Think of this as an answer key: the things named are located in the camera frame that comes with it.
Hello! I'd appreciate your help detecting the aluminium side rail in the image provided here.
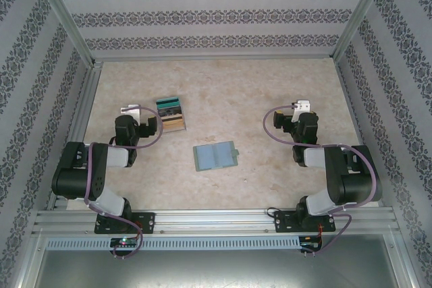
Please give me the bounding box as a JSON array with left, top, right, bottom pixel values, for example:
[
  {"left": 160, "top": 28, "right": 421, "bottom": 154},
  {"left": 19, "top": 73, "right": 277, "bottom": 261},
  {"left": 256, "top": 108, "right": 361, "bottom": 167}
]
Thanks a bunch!
[{"left": 45, "top": 61, "right": 104, "bottom": 211}]

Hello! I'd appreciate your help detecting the controller board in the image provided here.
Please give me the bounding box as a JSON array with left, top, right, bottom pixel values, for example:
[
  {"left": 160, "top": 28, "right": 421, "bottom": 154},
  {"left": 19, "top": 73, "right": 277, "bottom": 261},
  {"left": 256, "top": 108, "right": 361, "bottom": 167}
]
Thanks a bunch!
[
  {"left": 110, "top": 237, "right": 140, "bottom": 252},
  {"left": 299, "top": 235, "right": 324, "bottom": 252}
]

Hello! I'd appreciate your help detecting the teal credit card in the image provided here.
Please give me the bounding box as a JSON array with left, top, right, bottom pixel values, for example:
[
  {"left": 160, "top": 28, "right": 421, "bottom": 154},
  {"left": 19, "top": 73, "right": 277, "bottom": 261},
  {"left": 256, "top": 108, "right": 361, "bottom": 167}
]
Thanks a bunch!
[{"left": 156, "top": 98, "right": 182, "bottom": 108}]

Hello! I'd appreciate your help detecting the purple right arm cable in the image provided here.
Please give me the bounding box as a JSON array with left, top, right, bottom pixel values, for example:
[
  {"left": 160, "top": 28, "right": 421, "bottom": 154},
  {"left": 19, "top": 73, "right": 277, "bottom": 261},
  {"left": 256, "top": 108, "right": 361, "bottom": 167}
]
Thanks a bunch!
[{"left": 263, "top": 105, "right": 379, "bottom": 258}]

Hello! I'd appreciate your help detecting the slotted grey cable duct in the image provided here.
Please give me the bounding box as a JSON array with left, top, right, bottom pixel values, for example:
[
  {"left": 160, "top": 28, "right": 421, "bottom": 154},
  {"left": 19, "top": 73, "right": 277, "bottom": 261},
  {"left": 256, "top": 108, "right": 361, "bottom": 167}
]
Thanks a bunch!
[{"left": 45, "top": 236, "right": 301, "bottom": 251}]

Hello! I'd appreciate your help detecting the grey metal sheet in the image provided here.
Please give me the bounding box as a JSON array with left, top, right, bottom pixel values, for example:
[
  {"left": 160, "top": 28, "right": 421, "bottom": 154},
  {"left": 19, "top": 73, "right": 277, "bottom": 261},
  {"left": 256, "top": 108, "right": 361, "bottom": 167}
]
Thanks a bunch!
[{"left": 38, "top": 249, "right": 408, "bottom": 288}]

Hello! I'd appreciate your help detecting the right controller board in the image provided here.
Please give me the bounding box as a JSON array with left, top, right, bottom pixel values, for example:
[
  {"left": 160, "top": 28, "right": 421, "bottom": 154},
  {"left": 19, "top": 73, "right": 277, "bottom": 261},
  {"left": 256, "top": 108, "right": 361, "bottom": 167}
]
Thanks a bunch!
[{"left": 299, "top": 235, "right": 324, "bottom": 252}]

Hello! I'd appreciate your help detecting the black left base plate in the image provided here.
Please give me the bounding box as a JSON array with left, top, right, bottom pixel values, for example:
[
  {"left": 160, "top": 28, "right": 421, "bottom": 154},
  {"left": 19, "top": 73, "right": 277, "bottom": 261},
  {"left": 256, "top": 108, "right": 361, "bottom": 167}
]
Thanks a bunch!
[{"left": 95, "top": 212, "right": 156, "bottom": 235}]

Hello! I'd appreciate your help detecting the aluminium upright post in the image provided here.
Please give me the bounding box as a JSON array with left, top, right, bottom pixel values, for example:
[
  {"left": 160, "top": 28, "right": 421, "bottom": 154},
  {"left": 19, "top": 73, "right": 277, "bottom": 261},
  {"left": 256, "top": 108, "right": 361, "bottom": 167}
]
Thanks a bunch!
[
  {"left": 29, "top": 0, "right": 97, "bottom": 66},
  {"left": 331, "top": 0, "right": 395, "bottom": 61}
]

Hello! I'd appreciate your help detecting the aluminium wall rail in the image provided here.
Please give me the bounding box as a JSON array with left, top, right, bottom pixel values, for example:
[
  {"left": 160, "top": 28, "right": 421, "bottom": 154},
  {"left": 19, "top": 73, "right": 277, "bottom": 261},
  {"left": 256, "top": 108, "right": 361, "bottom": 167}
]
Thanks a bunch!
[{"left": 93, "top": 57, "right": 335, "bottom": 63}]

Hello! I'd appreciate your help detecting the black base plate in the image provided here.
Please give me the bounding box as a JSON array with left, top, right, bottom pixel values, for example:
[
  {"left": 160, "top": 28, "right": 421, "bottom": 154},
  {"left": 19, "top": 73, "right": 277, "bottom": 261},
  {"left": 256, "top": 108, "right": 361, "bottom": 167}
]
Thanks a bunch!
[
  {"left": 273, "top": 210, "right": 337, "bottom": 234},
  {"left": 95, "top": 212, "right": 156, "bottom": 235}
]

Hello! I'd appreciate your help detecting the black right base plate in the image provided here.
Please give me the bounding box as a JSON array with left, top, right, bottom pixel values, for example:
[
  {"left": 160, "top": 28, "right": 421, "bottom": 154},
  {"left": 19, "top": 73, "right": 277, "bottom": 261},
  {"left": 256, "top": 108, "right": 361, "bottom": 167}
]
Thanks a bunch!
[{"left": 273, "top": 210, "right": 337, "bottom": 234}]

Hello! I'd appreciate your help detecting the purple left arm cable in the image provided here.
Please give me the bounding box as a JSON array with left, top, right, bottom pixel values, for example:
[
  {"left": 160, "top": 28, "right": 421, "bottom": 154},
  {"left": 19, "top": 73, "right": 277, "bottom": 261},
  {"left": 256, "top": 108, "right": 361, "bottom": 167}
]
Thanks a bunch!
[{"left": 82, "top": 106, "right": 167, "bottom": 260}]

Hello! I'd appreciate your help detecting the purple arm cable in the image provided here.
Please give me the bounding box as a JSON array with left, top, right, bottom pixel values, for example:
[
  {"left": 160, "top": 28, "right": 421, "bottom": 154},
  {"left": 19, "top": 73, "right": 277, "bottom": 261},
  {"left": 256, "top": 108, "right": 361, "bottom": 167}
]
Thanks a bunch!
[
  {"left": 82, "top": 106, "right": 167, "bottom": 260},
  {"left": 263, "top": 105, "right": 379, "bottom": 258}
]

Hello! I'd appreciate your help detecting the aluminium mounting rail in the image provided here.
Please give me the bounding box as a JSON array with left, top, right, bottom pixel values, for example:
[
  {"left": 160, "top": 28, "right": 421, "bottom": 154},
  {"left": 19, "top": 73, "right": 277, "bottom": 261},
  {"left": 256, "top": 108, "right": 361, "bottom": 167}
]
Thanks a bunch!
[{"left": 32, "top": 209, "right": 398, "bottom": 235}]

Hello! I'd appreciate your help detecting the green leather card holder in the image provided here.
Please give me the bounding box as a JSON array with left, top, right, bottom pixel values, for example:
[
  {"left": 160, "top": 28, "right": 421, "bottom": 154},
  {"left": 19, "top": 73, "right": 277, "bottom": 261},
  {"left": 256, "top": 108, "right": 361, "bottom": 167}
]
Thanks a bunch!
[{"left": 192, "top": 140, "right": 241, "bottom": 173}]

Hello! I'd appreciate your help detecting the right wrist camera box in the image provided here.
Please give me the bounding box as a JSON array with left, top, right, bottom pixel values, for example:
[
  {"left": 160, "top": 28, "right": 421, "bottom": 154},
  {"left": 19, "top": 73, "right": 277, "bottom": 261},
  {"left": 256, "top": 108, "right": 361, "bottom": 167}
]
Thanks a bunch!
[{"left": 291, "top": 99, "right": 312, "bottom": 123}]

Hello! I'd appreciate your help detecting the aluminium frame bar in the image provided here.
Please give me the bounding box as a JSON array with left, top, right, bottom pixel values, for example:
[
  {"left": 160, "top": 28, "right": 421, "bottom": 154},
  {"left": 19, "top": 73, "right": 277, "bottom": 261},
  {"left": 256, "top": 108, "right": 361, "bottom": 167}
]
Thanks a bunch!
[
  {"left": 6, "top": 230, "right": 47, "bottom": 288},
  {"left": 384, "top": 230, "right": 426, "bottom": 288}
]

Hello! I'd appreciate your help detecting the left controller board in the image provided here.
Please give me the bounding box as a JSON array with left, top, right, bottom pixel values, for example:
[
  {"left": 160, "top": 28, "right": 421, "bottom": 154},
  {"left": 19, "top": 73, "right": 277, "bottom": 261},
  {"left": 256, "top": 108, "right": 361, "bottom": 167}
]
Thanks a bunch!
[{"left": 110, "top": 237, "right": 140, "bottom": 252}]

